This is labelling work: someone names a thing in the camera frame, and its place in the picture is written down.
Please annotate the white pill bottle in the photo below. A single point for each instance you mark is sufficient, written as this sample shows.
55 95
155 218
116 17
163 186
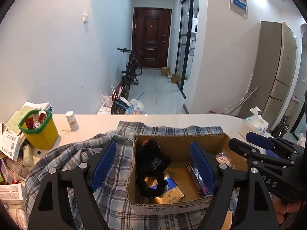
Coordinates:
72 121

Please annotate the blue plaid shirt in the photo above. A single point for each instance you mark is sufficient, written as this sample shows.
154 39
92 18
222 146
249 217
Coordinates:
111 195

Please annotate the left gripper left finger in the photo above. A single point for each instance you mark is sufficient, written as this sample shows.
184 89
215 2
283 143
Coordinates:
100 165

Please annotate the floor cardboard boxes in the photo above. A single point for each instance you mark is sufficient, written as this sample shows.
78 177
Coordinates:
165 71

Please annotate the wall electrical panel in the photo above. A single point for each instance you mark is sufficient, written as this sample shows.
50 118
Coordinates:
240 7

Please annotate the white tissue pack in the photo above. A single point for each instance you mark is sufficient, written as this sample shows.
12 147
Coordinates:
254 123

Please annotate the open cardboard box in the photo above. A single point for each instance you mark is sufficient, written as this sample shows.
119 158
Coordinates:
177 148

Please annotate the black plush toy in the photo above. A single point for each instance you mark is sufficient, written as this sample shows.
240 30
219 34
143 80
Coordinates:
151 163

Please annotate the black bicycle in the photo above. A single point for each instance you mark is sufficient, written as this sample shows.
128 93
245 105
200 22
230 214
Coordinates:
133 70

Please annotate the trash bags pile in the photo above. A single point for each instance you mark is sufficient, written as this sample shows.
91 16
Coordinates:
116 104

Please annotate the plastic pink item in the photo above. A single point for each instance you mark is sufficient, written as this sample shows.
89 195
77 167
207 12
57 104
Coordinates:
223 157

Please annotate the beige refrigerator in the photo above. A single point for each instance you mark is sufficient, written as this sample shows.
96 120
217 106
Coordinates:
273 71

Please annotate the gold blue long box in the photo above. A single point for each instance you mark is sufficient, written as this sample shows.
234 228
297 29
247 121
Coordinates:
165 192

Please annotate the dark brown door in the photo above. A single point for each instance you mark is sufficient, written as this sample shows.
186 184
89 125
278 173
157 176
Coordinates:
151 35

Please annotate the yellow green container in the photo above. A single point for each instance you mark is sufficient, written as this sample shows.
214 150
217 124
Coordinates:
39 128

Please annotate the dark blue small box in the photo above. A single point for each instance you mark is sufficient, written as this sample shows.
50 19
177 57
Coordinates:
197 180

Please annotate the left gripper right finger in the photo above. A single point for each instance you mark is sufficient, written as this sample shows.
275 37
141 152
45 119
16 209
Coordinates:
202 159

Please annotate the stack of papers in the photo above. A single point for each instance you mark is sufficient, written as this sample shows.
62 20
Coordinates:
13 122

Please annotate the white medicine box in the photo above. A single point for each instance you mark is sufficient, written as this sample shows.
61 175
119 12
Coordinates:
10 143

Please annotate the person right hand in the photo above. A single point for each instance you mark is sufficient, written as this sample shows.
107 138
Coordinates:
281 208

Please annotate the black glass sliding door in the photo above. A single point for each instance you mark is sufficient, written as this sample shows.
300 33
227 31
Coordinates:
186 43

